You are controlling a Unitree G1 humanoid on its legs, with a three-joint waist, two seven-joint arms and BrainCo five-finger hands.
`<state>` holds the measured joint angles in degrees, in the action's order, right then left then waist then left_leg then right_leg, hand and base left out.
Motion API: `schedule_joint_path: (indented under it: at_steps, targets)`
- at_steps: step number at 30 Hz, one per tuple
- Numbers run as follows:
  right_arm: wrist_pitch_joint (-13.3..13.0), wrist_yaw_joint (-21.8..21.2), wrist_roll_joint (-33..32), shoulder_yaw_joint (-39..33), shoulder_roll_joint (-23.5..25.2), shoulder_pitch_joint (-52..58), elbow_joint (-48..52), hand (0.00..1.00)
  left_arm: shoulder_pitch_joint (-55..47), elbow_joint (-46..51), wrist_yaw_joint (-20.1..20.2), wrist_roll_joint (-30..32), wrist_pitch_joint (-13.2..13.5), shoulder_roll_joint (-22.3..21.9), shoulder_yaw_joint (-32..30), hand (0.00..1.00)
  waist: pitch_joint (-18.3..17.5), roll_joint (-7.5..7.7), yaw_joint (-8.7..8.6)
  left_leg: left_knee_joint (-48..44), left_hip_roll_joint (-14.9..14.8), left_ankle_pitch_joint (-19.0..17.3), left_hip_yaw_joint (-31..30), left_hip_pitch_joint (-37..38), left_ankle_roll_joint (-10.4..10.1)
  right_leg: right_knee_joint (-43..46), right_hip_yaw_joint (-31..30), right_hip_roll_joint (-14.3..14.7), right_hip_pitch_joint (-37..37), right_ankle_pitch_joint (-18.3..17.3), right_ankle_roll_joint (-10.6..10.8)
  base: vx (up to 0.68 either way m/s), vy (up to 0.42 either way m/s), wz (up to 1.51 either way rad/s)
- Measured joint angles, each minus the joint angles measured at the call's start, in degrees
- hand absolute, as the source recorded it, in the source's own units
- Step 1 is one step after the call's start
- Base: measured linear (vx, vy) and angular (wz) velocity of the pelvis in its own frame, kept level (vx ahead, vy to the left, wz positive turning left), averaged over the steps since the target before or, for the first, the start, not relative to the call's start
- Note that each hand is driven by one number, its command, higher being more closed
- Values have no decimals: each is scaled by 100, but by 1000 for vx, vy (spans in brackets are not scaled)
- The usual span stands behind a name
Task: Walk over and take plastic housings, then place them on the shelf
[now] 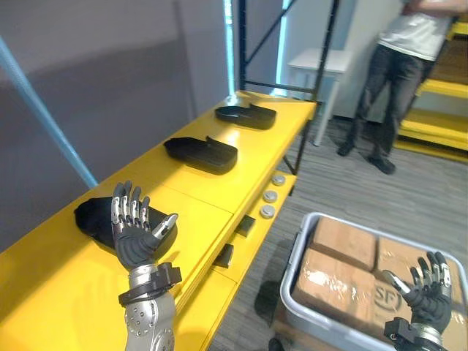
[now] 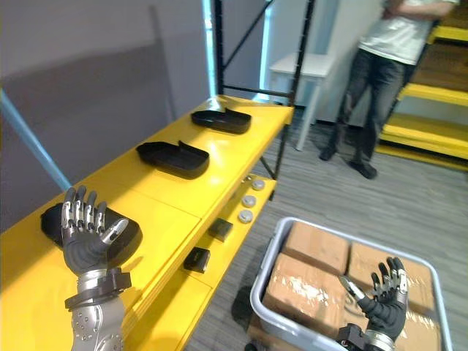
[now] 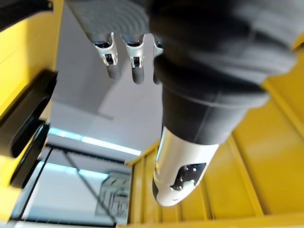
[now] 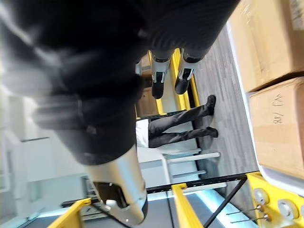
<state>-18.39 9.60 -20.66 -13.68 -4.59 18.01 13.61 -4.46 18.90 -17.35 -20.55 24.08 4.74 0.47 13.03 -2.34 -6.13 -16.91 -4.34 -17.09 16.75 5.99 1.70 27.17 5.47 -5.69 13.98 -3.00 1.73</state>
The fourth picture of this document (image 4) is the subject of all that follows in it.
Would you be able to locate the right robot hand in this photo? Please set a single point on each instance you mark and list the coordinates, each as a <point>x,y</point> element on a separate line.
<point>95,59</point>

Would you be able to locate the yellow and black shelf rack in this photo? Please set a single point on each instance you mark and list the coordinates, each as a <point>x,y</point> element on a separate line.
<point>183,99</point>
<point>183,204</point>

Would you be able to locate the white shelf board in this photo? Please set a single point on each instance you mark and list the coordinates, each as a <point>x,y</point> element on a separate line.
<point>244,90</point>

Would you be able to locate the small brown cardboard box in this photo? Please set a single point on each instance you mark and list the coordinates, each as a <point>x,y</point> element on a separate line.
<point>147,102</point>

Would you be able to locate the person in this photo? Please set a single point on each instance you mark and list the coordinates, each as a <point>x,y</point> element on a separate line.
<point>175,118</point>

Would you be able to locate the white table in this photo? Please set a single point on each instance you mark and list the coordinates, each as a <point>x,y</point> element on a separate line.
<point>185,158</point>

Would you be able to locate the cardboard box with white label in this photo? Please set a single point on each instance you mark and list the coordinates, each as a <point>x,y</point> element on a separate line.
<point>268,40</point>

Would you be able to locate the cardboard box with handwriting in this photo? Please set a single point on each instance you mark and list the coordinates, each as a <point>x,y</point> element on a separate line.
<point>278,128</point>

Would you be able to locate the round white rack fitting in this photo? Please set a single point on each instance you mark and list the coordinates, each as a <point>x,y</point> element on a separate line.
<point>260,196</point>
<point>287,209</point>

